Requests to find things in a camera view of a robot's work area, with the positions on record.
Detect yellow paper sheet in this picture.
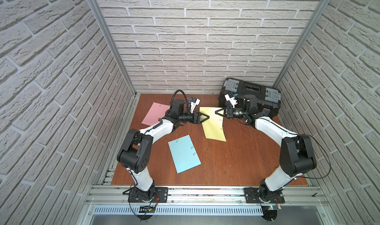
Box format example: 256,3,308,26
199,107,226,141

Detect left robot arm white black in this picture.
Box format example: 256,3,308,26
117,89,209,202

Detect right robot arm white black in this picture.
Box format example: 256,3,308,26
215,93,317,203

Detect pink paper sheet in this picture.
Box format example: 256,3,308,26
142,102,170,126

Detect black plastic toolbox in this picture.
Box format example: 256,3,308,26
218,78,281,118

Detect light blue paper sheet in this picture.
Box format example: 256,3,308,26
168,135,201,174

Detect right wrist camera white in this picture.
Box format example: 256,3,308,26
224,92,238,108

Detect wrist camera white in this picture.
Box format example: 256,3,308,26
188,97,200,113
224,92,238,108

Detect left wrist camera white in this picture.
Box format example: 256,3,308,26
188,97,200,113

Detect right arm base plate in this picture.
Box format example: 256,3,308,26
243,187,285,204

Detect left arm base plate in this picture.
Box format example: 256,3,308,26
128,187,169,203

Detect aluminium front rail frame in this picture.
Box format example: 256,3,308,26
77,185,337,225

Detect right corner aluminium post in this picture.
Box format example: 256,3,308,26
272,0,331,88

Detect corner aluminium post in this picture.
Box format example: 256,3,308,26
272,0,331,88
87,0,137,96

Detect left corner aluminium post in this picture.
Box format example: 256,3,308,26
87,0,137,96

